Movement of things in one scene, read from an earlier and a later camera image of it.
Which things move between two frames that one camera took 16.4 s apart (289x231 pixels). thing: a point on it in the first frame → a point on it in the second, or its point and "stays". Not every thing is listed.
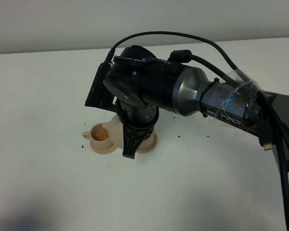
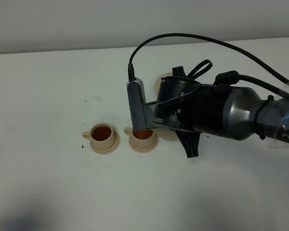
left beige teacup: x=98 y=136 stays
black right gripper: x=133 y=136 → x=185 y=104
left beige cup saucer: x=103 y=151 stays
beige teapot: x=115 y=130 → x=167 y=134
